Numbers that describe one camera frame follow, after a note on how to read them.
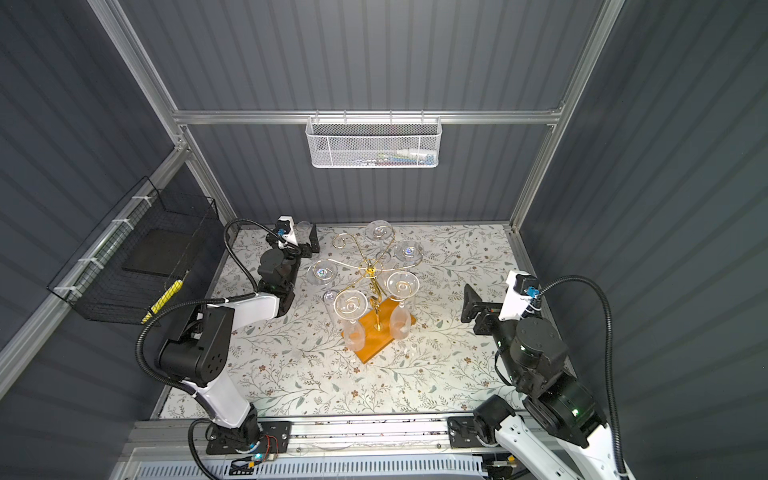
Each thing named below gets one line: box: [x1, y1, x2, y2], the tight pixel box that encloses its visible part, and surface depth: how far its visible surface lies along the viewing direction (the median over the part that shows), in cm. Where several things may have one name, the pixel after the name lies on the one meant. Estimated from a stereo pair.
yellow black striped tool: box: [140, 270, 189, 325], surface depth 70 cm
